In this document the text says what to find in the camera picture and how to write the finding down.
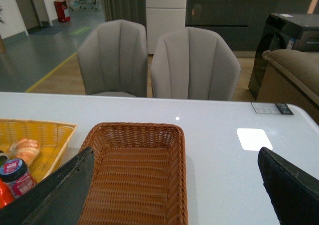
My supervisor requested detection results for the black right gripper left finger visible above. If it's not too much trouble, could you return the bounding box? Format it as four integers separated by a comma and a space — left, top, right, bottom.
0, 147, 94, 225

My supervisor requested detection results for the small jar with pink label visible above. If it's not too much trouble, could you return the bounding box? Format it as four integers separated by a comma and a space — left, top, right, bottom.
0, 158, 37, 199

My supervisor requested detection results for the grey curtain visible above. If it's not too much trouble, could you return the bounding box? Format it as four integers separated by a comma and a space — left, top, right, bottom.
103, 0, 147, 26

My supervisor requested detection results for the label sticker on table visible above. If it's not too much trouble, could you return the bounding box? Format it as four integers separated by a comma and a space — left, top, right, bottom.
251, 102, 294, 115

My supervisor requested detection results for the grey upholstered chair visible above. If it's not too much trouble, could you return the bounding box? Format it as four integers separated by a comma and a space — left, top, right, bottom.
77, 19, 148, 98
151, 27, 241, 101

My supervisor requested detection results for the brown wicker basket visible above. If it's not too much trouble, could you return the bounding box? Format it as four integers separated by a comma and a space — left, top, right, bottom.
78, 122, 188, 225

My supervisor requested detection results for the yellow woven basket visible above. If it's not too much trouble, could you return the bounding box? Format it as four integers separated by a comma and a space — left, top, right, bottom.
0, 118, 77, 183

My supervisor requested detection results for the dark grey counter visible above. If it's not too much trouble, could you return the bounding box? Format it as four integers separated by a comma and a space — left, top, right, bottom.
185, 0, 319, 51

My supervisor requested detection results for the left grey upholstered chair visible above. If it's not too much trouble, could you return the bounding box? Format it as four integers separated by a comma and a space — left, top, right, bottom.
77, 19, 148, 98

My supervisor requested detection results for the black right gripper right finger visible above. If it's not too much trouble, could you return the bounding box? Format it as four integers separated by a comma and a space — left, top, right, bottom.
257, 147, 319, 225

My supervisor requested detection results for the white pillar cabinet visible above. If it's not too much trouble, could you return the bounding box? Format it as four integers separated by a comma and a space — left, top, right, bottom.
146, 0, 186, 54

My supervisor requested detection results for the orange toy carrot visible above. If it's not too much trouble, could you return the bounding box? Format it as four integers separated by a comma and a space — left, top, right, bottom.
0, 180, 15, 208

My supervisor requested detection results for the beige sofa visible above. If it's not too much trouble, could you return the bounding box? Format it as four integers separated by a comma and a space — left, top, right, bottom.
256, 49, 319, 123

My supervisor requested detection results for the black appliance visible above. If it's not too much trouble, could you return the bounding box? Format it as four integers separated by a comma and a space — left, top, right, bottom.
248, 12, 319, 100

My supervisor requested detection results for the right grey upholstered chair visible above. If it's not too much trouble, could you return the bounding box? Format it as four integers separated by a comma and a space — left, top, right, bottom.
151, 27, 241, 101

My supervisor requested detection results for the toy croissant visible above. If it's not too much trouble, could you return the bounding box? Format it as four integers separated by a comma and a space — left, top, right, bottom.
7, 138, 41, 167

